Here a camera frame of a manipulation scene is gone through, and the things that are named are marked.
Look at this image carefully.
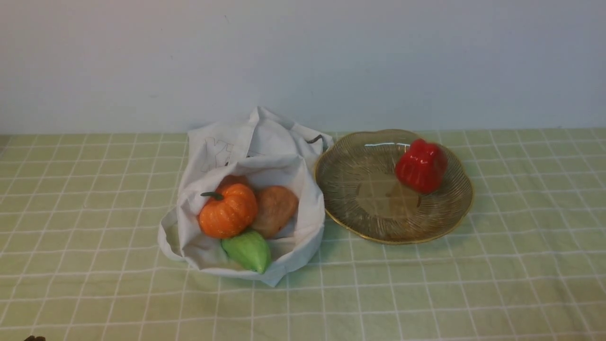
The red bell pepper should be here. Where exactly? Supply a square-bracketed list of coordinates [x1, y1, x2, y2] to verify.
[395, 138, 448, 194]

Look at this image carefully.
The white cloth tote bag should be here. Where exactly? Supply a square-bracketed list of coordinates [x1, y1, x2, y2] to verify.
[157, 107, 334, 287]

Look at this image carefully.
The brown potato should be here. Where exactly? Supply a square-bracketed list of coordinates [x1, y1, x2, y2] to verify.
[251, 186, 299, 239]

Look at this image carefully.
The amber glass plate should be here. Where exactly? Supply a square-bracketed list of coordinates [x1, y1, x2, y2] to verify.
[314, 129, 474, 245]

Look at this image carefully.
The orange vegetable behind pumpkin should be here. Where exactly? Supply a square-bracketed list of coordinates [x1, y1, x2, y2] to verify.
[218, 174, 250, 188]

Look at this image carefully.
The orange pumpkin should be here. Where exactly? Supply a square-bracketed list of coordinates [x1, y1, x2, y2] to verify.
[198, 183, 259, 239]

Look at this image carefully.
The green ridged gourd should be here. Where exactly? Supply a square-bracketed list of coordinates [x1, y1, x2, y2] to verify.
[221, 229, 271, 274]

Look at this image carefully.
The green checked tablecloth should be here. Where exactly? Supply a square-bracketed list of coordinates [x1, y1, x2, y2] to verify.
[0, 128, 606, 341]

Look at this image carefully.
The dark object at bottom edge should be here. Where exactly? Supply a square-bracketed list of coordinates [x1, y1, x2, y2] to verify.
[24, 335, 46, 341]

